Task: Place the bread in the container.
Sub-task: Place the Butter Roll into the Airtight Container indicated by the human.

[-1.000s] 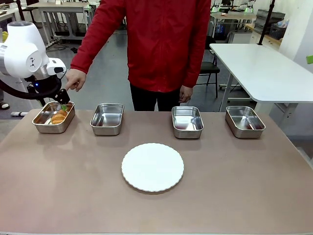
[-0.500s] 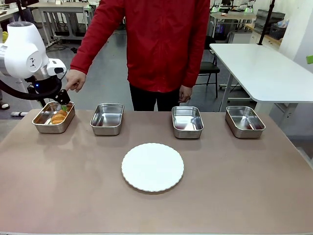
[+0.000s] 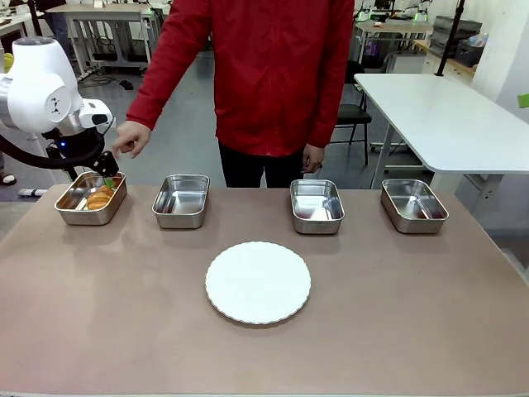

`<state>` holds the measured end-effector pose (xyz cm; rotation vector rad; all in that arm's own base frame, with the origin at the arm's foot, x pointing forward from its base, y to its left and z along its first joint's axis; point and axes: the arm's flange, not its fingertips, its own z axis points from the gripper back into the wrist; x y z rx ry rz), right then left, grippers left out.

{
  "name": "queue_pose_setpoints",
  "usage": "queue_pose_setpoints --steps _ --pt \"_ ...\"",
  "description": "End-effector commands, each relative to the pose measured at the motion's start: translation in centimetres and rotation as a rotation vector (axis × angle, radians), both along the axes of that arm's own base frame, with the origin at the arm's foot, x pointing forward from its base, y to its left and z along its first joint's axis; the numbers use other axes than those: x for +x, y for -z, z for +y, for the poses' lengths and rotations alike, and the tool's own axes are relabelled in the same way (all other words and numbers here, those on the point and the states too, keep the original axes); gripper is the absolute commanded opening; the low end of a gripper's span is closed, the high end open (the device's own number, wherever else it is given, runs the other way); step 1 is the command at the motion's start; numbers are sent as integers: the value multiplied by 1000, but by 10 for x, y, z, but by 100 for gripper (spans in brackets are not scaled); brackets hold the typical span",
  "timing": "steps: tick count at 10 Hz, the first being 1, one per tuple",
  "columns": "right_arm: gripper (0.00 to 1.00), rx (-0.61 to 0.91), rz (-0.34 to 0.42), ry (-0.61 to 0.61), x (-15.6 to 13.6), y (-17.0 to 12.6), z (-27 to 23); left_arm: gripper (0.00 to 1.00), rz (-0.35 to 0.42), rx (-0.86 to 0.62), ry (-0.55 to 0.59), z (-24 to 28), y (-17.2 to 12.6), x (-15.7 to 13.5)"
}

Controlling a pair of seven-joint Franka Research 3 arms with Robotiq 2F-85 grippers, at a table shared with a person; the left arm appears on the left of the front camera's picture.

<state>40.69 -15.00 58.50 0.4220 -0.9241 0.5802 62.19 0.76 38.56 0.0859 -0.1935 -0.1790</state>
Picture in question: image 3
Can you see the bystander foot in sandal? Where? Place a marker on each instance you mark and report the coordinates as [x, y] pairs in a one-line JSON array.
[[6, 178]]

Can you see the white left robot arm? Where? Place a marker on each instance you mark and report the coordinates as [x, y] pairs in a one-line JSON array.
[[39, 82]]

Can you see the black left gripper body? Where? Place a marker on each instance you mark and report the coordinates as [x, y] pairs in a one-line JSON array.
[[72, 144]]

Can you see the person's left forearm red sleeve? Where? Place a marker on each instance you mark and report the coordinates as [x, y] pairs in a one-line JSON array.
[[326, 120]]

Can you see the person's left hand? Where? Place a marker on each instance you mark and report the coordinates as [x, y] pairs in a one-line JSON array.
[[312, 159]]

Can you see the white scalloped plate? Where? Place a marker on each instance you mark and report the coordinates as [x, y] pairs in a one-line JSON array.
[[258, 283]]

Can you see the person's right forearm red sleeve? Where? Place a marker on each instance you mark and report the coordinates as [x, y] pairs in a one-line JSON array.
[[144, 103]]

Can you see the white power strip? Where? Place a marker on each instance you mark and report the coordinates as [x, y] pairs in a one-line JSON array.
[[33, 192]]

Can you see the white table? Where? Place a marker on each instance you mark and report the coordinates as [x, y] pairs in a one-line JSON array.
[[434, 124]]

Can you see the black trousers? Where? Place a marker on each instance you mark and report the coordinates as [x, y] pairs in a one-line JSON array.
[[248, 169]]

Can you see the white workbench with robots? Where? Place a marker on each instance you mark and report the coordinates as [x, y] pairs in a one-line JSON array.
[[392, 27]]

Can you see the grey workbench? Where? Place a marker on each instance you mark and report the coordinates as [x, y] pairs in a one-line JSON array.
[[103, 12]]

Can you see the black pole stand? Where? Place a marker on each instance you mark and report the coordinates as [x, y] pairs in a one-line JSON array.
[[448, 37]]

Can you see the person's right hand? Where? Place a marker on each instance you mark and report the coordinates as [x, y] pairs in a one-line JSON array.
[[134, 136]]

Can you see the person in red jacket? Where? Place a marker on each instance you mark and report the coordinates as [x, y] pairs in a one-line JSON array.
[[273, 74]]

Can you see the grey stacked crates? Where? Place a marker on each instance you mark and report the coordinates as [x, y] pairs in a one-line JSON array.
[[454, 33]]

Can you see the black folding chair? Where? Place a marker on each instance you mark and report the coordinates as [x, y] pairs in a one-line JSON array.
[[351, 113]]

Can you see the rectangular steel container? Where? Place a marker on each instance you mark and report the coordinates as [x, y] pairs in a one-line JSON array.
[[413, 225], [182, 219], [74, 217], [316, 225]]

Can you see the golden croissant bread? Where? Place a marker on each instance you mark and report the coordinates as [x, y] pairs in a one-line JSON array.
[[98, 200]]

